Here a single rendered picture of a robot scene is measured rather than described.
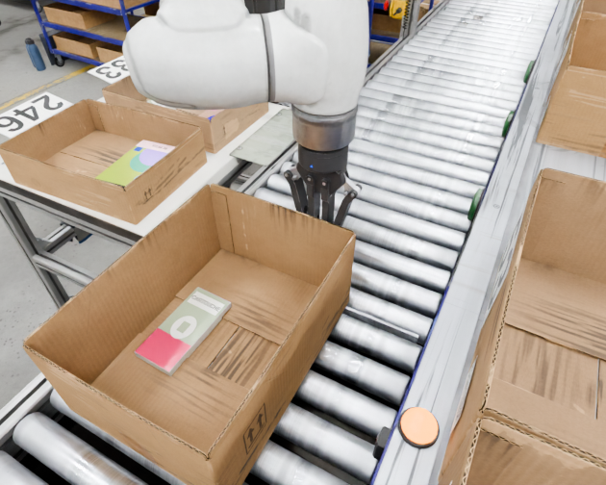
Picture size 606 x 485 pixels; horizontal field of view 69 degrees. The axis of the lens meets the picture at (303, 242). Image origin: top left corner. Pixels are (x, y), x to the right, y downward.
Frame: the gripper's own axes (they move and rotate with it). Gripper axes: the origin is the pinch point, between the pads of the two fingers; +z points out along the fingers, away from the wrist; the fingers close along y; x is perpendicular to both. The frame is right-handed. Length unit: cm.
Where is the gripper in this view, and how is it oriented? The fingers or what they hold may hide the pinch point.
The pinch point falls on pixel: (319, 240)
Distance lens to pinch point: 78.0
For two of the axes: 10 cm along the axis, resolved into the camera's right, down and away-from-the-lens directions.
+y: -8.8, -3.2, 3.4
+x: -4.7, 6.1, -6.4
